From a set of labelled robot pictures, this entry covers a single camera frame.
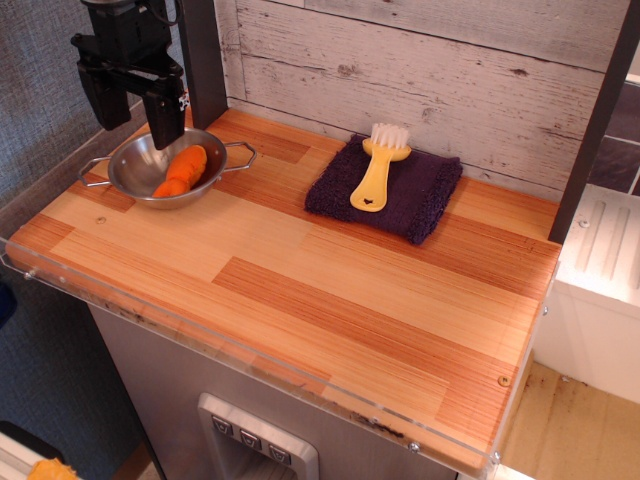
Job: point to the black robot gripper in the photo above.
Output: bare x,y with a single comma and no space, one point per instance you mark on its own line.
128,53

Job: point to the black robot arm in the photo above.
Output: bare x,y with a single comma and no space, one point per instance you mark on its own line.
112,1

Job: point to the clear acrylic edge guard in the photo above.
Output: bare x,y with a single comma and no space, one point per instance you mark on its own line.
422,346

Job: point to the yellow scrub brush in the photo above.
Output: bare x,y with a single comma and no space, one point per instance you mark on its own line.
387,143

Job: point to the grey toy fridge cabinet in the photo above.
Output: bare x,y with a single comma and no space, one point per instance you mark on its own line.
165,379

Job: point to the purple folded towel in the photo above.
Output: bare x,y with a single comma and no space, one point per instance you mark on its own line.
418,191

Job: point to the silver dispenser button panel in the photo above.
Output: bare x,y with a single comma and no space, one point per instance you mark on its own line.
244,446

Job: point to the orange object bottom left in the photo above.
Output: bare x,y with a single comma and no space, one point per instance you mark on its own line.
51,469

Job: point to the white toy sink unit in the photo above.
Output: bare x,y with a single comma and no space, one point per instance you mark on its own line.
589,328

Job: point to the steel two-handled pan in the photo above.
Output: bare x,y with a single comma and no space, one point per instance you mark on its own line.
137,168

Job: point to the dark left upright post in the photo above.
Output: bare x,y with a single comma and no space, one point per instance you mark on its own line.
202,55

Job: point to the dark upright post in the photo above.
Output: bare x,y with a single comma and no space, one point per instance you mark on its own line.
615,77
202,55

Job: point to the dark right upright post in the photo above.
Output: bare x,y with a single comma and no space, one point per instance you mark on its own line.
615,77

